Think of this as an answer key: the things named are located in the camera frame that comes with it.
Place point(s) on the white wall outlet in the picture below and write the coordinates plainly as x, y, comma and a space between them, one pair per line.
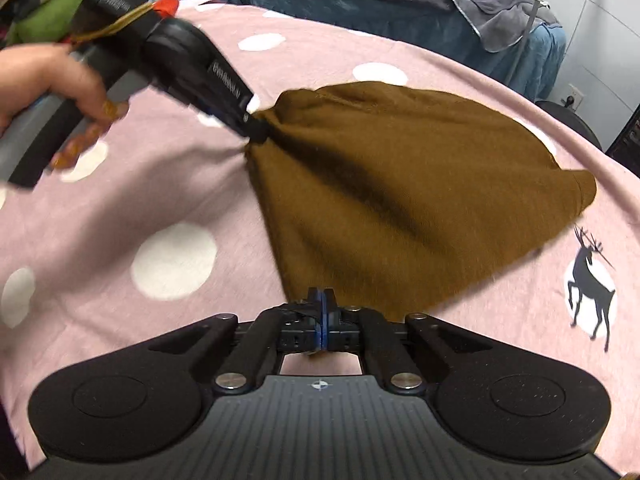
575, 97

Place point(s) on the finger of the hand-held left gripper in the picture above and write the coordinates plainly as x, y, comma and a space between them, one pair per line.
257, 130

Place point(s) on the green and checked fabric pile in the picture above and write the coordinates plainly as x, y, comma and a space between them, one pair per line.
55, 15

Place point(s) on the black furniture edge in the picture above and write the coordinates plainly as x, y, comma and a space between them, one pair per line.
627, 145

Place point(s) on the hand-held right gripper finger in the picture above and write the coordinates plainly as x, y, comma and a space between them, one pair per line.
328, 317
316, 317

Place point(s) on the thin metal pole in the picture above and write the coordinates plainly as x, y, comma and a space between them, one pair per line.
532, 17

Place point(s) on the grey towel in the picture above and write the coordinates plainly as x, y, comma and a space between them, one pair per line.
500, 15

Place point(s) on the person's left hand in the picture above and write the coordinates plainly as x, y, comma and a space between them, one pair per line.
45, 70

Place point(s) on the black round chair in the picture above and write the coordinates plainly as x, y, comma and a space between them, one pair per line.
575, 122

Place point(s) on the pink dotted blanket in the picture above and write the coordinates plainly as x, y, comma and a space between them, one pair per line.
150, 200

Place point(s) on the brown sweater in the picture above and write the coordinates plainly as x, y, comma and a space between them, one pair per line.
400, 185

